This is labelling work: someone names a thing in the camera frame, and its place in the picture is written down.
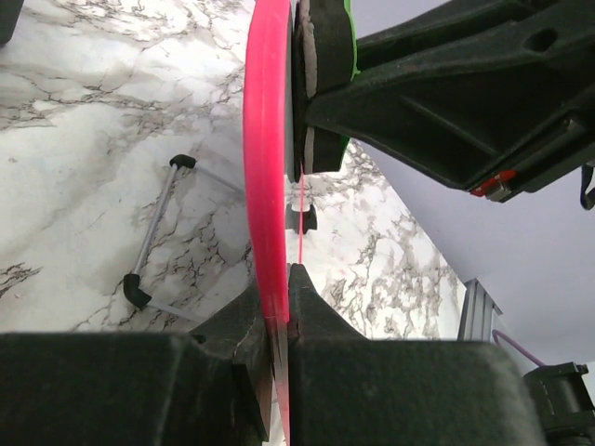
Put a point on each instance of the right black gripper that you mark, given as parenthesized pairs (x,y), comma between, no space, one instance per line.
(493,97)

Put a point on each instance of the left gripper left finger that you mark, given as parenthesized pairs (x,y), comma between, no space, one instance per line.
(210,386)

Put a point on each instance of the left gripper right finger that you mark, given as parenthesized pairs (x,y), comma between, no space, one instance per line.
(346,389)

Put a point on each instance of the green black whiteboard eraser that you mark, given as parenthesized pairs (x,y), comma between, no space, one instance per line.
(324,57)

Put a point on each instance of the pink framed whiteboard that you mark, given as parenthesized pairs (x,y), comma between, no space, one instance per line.
(267,135)

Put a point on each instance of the aluminium frame rail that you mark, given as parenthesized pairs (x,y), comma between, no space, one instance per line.
(478,315)

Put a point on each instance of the whiteboard wire stand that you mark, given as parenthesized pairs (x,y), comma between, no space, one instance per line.
(301,222)

